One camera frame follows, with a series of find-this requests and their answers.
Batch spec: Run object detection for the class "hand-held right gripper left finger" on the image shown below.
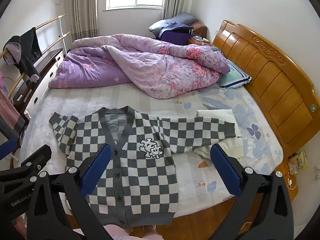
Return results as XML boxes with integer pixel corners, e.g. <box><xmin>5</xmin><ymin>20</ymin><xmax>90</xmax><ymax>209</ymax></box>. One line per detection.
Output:
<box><xmin>26</xmin><ymin>144</ymin><xmax>113</xmax><ymax>240</ymax></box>

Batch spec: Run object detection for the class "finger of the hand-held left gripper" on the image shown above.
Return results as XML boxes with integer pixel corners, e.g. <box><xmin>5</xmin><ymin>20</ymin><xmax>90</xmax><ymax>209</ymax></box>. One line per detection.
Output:
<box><xmin>0</xmin><ymin>138</ymin><xmax>17</xmax><ymax>157</ymax></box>
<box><xmin>21</xmin><ymin>144</ymin><xmax>52</xmax><ymax>174</ymax></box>

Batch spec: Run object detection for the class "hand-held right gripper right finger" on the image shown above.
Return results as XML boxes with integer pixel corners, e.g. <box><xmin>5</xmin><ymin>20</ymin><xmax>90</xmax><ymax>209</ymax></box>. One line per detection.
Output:
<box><xmin>210</xmin><ymin>144</ymin><xmax>294</xmax><ymax>240</ymax></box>

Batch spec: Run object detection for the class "grey white checkered cardigan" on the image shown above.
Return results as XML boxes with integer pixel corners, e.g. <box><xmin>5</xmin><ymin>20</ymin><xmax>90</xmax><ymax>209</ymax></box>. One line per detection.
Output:
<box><xmin>49</xmin><ymin>106</ymin><xmax>237</xmax><ymax>228</ymax></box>

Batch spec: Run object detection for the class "wooden bar clothes rack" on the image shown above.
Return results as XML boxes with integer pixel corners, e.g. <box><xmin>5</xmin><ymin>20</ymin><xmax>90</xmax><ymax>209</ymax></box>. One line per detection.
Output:
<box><xmin>0</xmin><ymin>14</ymin><xmax>72</xmax><ymax>100</ymax></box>

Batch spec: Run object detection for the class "pink hanging cloth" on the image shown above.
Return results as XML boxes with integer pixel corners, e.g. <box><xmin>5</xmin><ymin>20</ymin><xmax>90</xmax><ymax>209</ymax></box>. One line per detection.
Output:
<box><xmin>0</xmin><ymin>90</ymin><xmax>25</xmax><ymax>135</ymax></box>

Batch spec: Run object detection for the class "cream folded garment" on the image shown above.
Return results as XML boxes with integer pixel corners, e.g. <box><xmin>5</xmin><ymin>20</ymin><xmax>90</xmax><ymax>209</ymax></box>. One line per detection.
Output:
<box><xmin>194</xmin><ymin>109</ymin><xmax>244</xmax><ymax>162</ymax></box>

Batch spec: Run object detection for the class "yellow box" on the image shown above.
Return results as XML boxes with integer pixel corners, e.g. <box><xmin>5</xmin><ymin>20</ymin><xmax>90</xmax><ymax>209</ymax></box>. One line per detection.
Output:
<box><xmin>287</xmin><ymin>151</ymin><xmax>308</xmax><ymax>175</ymax></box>

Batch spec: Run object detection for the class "pale floral bed sheet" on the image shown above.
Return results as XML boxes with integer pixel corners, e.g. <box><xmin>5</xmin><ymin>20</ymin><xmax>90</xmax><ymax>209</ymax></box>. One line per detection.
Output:
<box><xmin>20</xmin><ymin>82</ymin><xmax>284</xmax><ymax>218</ymax></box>

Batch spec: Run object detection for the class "white dresser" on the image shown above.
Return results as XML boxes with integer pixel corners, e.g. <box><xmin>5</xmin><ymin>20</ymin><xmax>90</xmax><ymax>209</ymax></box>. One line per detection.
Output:
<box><xmin>24</xmin><ymin>52</ymin><xmax>65</xmax><ymax>120</ymax></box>

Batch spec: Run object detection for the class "blue white pillow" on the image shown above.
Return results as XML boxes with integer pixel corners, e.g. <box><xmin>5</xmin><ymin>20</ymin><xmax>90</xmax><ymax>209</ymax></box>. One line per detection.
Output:
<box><xmin>216</xmin><ymin>61</ymin><xmax>252</xmax><ymax>90</ymax></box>

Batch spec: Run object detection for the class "dark hooded jacket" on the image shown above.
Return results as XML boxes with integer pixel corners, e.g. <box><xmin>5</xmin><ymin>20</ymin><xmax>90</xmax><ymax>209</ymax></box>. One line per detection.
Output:
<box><xmin>2</xmin><ymin>27</ymin><xmax>42</xmax><ymax>82</ymax></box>

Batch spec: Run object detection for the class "wooden bed headboard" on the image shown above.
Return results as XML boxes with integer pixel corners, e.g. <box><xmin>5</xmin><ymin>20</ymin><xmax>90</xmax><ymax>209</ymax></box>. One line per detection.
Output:
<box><xmin>212</xmin><ymin>20</ymin><xmax>316</xmax><ymax>155</ymax></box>

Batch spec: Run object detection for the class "purple floral quilt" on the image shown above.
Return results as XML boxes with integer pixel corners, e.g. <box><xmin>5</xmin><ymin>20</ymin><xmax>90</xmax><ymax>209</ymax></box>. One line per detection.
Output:
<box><xmin>48</xmin><ymin>33</ymin><xmax>230</xmax><ymax>100</ymax></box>

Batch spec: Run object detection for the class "wooden nightstand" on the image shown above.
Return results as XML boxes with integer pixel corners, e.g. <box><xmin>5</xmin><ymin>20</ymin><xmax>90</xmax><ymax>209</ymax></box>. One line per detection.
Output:
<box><xmin>189</xmin><ymin>36</ymin><xmax>213</xmax><ymax>47</ymax></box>

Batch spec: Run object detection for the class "dark purple cloth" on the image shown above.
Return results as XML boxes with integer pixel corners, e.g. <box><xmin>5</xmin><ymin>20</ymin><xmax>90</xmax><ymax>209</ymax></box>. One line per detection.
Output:
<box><xmin>157</xmin><ymin>22</ymin><xmax>194</xmax><ymax>44</ymax></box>

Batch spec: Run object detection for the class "brown pillow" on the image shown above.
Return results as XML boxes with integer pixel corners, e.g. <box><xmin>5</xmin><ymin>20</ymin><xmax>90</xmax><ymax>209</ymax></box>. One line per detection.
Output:
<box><xmin>191</xmin><ymin>21</ymin><xmax>208</xmax><ymax>38</ymax></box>

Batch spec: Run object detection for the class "beige striped curtain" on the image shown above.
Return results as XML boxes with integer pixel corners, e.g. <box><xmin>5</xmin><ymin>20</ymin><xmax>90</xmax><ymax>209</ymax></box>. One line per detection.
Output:
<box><xmin>71</xmin><ymin>0</ymin><xmax>100</xmax><ymax>43</ymax></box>
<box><xmin>161</xmin><ymin>0</ymin><xmax>185</xmax><ymax>20</ymax></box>

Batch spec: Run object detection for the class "dark grey pillow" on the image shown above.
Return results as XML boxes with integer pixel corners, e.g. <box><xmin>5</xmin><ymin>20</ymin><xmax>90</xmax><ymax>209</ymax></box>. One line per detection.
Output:
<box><xmin>148</xmin><ymin>12</ymin><xmax>200</xmax><ymax>38</ymax></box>

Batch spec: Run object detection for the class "white cable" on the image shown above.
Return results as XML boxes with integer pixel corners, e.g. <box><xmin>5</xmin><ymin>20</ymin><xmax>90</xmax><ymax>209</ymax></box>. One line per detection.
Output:
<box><xmin>287</xmin><ymin>178</ymin><xmax>300</xmax><ymax>191</ymax></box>

